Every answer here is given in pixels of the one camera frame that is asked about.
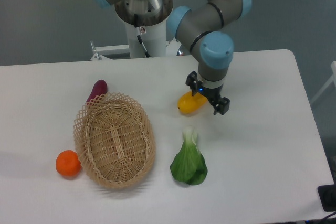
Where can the woven wicker basket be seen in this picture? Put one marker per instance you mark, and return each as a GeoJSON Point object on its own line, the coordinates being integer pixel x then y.
{"type": "Point", "coordinates": [114, 141]}

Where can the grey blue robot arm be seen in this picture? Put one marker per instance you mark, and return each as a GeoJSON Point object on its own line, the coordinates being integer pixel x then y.
{"type": "Point", "coordinates": [199, 31]}

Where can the white furniture leg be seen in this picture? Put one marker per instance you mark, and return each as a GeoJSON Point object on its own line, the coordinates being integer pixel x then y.
{"type": "Point", "coordinates": [325, 89]}

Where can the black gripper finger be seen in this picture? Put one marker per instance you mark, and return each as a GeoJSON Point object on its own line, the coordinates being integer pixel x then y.
{"type": "Point", "coordinates": [192, 82]}
{"type": "Point", "coordinates": [220, 104]}

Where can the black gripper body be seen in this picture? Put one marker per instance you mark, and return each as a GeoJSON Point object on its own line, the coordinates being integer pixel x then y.
{"type": "Point", "coordinates": [211, 90]}

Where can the green bok choy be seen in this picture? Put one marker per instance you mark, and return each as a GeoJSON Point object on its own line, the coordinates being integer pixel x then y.
{"type": "Point", "coordinates": [189, 165]}

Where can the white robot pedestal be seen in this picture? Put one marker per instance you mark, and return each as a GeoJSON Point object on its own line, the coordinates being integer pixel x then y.
{"type": "Point", "coordinates": [145, 25]}

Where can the black device at table edge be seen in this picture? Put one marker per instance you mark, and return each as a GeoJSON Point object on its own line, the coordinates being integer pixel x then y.
{"type": "Point", "coordinates": [327, 197]}

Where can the purple eggplant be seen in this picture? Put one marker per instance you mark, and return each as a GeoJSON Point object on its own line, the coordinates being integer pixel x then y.
{"type": "Point", "coordinates": [99, 88]}

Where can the yellow mango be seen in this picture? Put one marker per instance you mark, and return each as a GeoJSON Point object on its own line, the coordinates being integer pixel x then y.
{"type": "Point", "coordinates": [189, 103]}

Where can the orange tangerine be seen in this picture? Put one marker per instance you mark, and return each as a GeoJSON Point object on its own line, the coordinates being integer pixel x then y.
{"type": "Point", "coordinates": [67, 164]}

